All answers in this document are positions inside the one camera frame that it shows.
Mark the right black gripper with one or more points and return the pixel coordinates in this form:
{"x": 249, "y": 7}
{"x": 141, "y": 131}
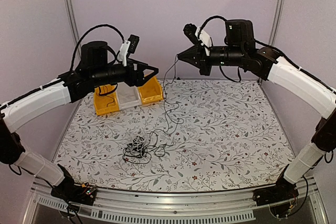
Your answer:
{"x": 189, "y": 54}

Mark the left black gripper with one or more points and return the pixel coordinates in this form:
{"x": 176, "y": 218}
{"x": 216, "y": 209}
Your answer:
{"x": 132, "y": 81}

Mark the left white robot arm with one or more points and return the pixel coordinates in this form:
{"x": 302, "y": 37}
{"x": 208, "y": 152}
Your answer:
{"x": 99, "y": 65}

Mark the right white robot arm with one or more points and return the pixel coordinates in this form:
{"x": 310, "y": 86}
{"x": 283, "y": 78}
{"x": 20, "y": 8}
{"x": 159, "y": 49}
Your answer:
{"x": 242, "y": 50}

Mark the right yellow plastic bin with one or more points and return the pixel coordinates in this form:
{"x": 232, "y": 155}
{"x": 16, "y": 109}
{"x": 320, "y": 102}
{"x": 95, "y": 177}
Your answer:
{"x": 151, "y": 91}

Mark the yellow plastic bin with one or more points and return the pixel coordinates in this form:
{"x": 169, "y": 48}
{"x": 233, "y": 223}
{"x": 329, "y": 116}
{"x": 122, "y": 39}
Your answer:
{"x": 105, "y": 99}
{"x": 151, "y": 91}

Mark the white translucent plastic bin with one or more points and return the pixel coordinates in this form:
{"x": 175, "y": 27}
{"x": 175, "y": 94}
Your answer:
{"x": 127, "y": 96}

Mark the left yellow plastic bin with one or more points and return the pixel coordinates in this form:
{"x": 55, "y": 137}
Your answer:
{"x": 105, "y": 99}

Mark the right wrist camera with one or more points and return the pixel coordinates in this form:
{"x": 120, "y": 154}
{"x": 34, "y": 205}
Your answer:
{"x": 198, "y": 36}

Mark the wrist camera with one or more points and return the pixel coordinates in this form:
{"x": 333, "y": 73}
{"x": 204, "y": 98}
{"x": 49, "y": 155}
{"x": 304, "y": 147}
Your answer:
{"x": 127, "y": 48}
{"x": 198, "y": 36}

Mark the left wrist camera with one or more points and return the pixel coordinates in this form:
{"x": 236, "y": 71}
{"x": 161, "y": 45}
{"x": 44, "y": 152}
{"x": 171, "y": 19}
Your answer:
{"x": 127, "y": 48}

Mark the right aluminium frame post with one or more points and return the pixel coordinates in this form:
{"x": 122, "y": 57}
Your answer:
{"x": 276, "y": 21}

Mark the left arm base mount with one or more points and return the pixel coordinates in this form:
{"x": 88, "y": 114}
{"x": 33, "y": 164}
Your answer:
{"x": 69, "y": 190}

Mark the front aluminium rail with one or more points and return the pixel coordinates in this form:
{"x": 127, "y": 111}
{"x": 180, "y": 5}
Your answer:
{"x": 229, "y": 206}

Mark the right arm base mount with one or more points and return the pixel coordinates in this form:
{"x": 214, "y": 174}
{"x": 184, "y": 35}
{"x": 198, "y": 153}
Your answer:
{"x": 283, "y": 198}

